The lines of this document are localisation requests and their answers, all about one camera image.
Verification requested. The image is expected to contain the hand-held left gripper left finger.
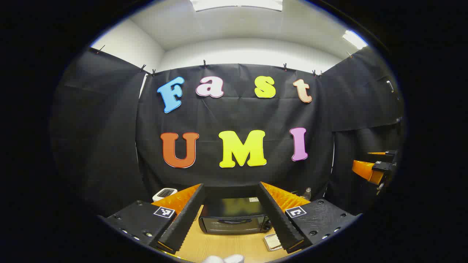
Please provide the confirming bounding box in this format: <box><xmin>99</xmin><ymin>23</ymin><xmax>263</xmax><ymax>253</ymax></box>
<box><xmin>97</xmin><ymin>183</ymin><xmax>209</xmax><ymax>255</ymax></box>

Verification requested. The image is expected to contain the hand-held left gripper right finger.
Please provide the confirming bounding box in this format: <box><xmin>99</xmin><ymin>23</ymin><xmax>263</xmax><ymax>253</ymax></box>
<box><xmin>256</xmin><ymin>182</ymin><xmax>362</xmax><ymax>254</ymax></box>

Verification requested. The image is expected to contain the black electric oven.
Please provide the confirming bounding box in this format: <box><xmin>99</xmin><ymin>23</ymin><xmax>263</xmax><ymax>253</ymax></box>
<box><xmin>199</xmin><ymin>197</ymin><xmax>273</xmax><ymax>235</ymax></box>

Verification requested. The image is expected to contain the white rectangular tray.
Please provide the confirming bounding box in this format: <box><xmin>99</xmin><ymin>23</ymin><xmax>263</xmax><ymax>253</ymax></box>
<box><xmin>263</xmin><ymin>234</ymin><xmax>284</xmax><ymax>252</ymax></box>

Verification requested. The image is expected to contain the white toaster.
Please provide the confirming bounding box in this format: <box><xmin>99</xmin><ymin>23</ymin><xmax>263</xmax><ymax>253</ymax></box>
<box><xmin>152</xmin><ymin>188</ymin><xmax>178</xmax><ymax>202</ymax></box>

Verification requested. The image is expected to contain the black backdrop cloth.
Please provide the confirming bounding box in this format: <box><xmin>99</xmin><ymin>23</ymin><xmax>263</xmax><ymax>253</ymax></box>
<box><xmin>49</xmin><ymin>46</ymin><xmax>404</xmax><ymax>218</ymax></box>

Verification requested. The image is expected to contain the small ceiling light panel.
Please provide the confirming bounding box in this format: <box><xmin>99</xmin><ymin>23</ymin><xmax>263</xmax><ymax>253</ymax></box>
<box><xmin>342</xmin><ymin>30</ymin><xmax>368</xmax><ymax>50</ymax></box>

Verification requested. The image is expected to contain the large ceiling light panel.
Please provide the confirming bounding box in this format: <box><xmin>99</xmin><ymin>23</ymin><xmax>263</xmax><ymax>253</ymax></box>
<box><xmin>189</xmin><ymin>0</ymin><xmax>284</xmax><ymax>12</ymax></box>

